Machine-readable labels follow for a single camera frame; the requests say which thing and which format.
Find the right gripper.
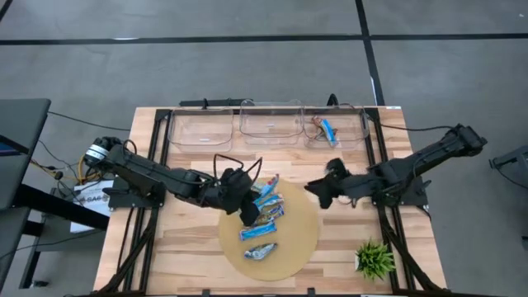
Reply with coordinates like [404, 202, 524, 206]
[304, 158, 375, 209]

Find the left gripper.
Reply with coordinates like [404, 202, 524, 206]
[212, 168, 262, 227]

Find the dark yellow green granola bar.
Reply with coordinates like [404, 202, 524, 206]
[257, 205, 286, 226]

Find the green silver granola bar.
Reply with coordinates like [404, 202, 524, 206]
[243, 242, 279, 262]

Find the orange brown granola bar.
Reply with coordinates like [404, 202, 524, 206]
[311, 115, 337, 144]

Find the round woven straw placemat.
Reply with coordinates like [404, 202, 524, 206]
[217, 176, 321, 282]

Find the clear plastic bin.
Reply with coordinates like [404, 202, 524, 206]
[238, 98, 305, 146]
[167, 107, 235, 153]
[303, 106, 370, 149]

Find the small green potted plant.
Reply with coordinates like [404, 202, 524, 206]
[354, 238, 397, 282]

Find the white printed paper sheet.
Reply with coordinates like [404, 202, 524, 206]
[69, 179, 115, 234]

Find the dark grey stand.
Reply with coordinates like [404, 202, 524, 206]
[488, 144, 528, 181]

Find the dark grey desk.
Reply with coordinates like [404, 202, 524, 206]
[0, 97, 111, 290]

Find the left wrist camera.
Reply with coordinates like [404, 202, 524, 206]
[224, 168, 251, 186]

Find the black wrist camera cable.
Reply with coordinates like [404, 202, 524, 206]
[212, 153, 264, 182]

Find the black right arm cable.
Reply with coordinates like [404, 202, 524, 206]
[377, 123, 457, 133]

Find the black aluminium table frame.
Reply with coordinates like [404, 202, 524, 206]
[92, 97, 453, 297]

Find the yellow cable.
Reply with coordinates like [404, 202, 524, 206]
[31, 154, 102, 182]

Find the black floor cable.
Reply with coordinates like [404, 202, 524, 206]
[45, 110, 132, 132]

